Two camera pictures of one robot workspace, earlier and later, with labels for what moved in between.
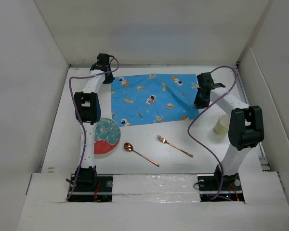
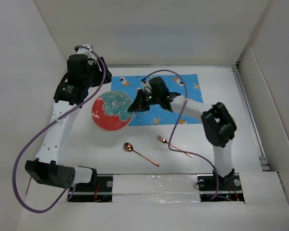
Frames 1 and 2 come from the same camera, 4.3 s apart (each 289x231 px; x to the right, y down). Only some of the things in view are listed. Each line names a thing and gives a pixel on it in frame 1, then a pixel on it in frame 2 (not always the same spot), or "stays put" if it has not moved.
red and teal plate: [107, 136] → [110, 110]
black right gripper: [197, 102] → [139, 103]
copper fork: [163, 140] stays put
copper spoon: [128, 147] stays put
